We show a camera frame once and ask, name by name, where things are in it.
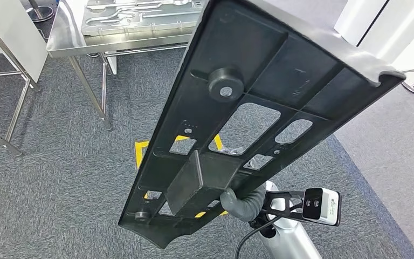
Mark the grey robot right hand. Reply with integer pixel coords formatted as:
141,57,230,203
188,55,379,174
220,187,251,222

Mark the black plastic mounting plate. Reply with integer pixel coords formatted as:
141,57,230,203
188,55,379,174
118,0,406,250

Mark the stainless steel workbench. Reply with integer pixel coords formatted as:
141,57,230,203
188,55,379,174
46,0,208,132

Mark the stamped grey metal panel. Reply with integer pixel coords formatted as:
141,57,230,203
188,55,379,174
81,0,208,37

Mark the white display partition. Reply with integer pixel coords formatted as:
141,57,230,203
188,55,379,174
334,0,414,72

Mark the thick black camera cable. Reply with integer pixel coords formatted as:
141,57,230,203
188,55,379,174
234,203,304,259

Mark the black camera bracket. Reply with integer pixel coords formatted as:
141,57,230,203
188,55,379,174
253,190,306,229

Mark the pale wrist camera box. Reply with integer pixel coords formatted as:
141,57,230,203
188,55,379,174
301,187,342,227

